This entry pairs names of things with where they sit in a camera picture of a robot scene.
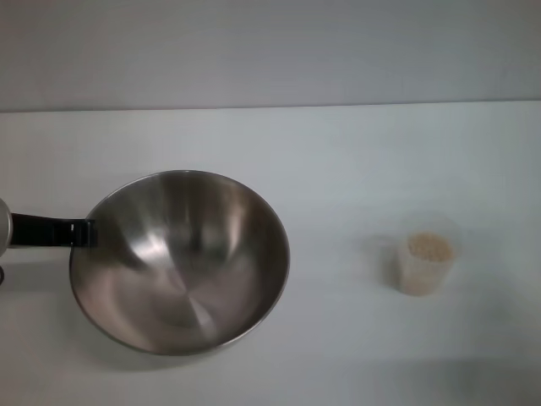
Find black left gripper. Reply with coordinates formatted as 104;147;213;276
9;211;99;249

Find stainless steel mixing bowl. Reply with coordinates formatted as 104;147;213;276
68;169;292;357

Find translucent plastic measuring cup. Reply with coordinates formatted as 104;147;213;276
377;215;461;297

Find uncooked white rice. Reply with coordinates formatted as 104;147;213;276
399;232;454;296

